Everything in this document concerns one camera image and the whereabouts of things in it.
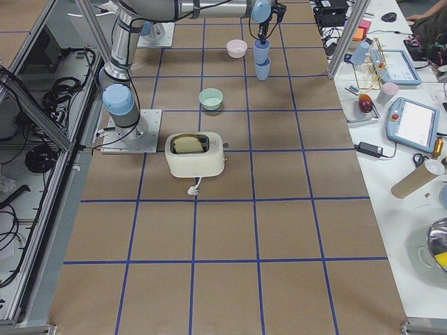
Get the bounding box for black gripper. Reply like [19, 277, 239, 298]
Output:
[257, 2, 287, 41]

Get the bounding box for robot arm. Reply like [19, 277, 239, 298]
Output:
[100, 0, 286, 91]

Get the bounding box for pink bowl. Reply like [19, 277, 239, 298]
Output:
[226, 39, 247, 59]

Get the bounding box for black computer box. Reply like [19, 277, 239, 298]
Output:
[313, 0, 349, 28]

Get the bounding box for green bowl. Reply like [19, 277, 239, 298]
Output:
[198, 88, 224, 111]

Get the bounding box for light blue cup on rack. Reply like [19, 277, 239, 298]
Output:
[350, 41, 369, 66]

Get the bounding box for metal tray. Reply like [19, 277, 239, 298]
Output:
[344, 100, 381, 125]

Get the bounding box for red apple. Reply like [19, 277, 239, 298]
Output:
[358, 94, 374, 113]

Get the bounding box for far teach pendant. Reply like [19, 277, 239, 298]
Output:
[370, 50, 422, 86]

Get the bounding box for teach pendant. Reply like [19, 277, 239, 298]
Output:
[386, 97, 439, 153]
[370, 50, 422, 86]

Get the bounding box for pale pink cup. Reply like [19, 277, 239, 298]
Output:
[376, 82, 400, 105]

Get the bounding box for toast slice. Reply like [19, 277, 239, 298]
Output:
[174, 136, 203, 154]

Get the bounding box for cream toaster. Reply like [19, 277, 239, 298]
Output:
[165, 132, 225, 178]

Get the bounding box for black power adapter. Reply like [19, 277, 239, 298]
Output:
[354, 142, 383, 158]

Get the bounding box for near teach pendant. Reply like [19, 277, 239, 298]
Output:
[386, 97, 439, 153]

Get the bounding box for cardboard tube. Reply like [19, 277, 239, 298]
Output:
[390, 159, 445, 199]

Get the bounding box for steel mixing bowl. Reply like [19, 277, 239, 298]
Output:
[426, 218, 446, 272]

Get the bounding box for aluminium frame post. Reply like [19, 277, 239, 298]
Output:
[327, 0, 370, 80]

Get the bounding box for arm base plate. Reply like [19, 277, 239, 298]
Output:
[137, 22, 175, 49]
[101, 109, 162, 154]

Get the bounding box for gold wire rack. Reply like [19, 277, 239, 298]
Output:
[352, 38, 383, 91]

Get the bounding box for toaster power cord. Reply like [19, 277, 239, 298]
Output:
[187, 177, 203, 196]

